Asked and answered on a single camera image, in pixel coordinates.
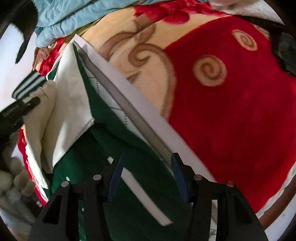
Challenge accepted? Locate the green white varsity jacket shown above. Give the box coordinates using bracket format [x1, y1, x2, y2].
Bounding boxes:
[13, 45, 191, 240]

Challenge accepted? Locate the gloved left hand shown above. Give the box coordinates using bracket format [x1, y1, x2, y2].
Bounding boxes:
[1, 132, 36, 224]

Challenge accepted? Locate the white diamond pattern mat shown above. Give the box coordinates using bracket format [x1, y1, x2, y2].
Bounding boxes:
[71, 34, 218, 241]

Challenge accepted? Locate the light blue quilt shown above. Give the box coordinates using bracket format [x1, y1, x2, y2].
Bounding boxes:
[34, 1, 211, 48]

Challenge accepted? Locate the red floral blanket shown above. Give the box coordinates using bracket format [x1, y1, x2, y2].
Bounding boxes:
[17, 0, 296, 218]

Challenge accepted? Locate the black bag on bed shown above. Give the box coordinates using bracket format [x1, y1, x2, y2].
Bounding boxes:
[269, 30, 296, 76]

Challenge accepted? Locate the white fleece garment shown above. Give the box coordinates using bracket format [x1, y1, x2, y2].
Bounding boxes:
[208, 0, 284, 25]

